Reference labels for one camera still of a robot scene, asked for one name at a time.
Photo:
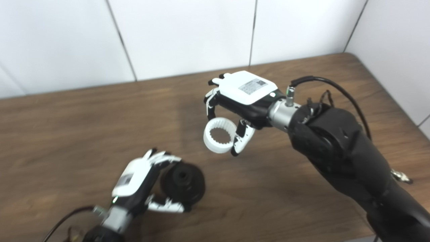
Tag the white and black right hand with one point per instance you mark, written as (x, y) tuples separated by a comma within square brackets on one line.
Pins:
[(245, 90)]

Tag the white and black left hand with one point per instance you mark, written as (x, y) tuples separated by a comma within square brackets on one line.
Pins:
[(132, 178)]

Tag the round black part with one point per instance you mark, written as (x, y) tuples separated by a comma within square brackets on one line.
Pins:
[(188, 186)]

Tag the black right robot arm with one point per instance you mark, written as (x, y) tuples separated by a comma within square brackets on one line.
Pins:
[(346, 154)]

